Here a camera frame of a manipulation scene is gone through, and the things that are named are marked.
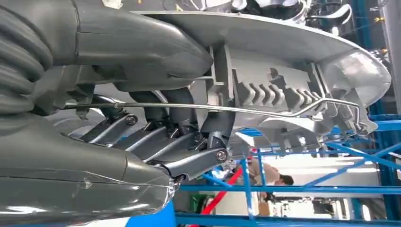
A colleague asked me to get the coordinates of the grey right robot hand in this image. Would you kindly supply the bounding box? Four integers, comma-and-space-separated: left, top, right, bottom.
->
0, 0, 236, 227

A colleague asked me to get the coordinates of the red barrier belt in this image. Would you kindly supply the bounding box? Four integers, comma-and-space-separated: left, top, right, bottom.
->
191, 158, 253, 227

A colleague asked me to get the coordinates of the person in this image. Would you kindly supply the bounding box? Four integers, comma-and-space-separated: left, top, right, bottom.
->
247, 158, 295, 217

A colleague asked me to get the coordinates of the blue metal shelf rack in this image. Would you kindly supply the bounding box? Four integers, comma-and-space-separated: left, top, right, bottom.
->
125, 0, 401, 227

